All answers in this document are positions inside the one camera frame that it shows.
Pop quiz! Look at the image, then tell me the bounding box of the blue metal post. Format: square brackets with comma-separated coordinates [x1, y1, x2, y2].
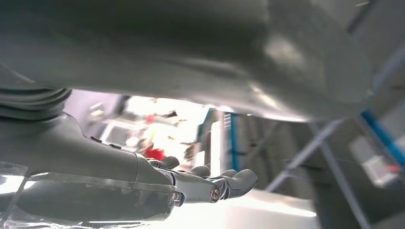
[228, 113, 240, 172]

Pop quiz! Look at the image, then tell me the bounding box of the grey metal frame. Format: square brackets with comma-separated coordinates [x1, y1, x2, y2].
[266, 118, 374, 229]

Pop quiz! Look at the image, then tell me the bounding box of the blue metal beam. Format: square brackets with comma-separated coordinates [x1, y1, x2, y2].
[361, 110, 405, 167]

